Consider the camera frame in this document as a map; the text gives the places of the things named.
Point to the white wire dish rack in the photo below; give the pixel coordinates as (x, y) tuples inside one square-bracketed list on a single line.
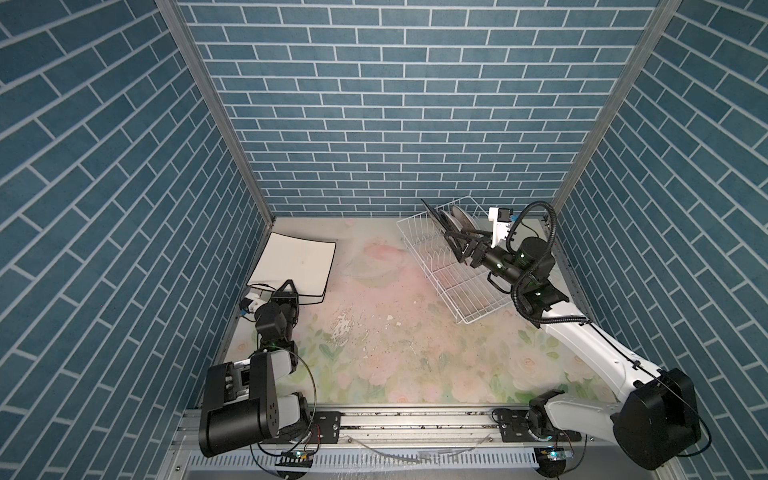
[(462, 264)]

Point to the round plate red rim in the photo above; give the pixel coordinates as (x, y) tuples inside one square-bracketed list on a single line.
[(452, 228)]

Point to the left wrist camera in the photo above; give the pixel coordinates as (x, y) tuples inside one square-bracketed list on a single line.
[(250, 303)]

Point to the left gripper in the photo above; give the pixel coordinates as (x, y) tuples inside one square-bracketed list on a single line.
[(289, 300)]

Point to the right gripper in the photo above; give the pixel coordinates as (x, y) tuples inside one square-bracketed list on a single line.
[(481, 248)]

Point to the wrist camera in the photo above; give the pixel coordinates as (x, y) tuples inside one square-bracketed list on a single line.
[(501, 219), (250, 303)]

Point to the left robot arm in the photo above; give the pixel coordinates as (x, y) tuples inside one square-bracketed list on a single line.
[(240, 405)]

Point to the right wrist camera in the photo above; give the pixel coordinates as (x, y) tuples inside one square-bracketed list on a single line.
[(501, 219)]

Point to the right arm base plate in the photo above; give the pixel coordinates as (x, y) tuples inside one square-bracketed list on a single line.
[(516, 426)]

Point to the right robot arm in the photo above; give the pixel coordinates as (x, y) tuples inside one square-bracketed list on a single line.
[(653, 416)]

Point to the floral black square plate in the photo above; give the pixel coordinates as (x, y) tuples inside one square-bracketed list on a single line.
[(455, 246)]

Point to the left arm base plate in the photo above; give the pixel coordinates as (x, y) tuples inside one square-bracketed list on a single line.
[(325, 427)]

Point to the white square plate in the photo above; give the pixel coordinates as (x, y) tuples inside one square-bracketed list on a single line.
[(309, 284), (306, 262)]

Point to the round plate orange sunburst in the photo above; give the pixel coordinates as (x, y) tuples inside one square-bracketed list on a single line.
[(460, 219)]

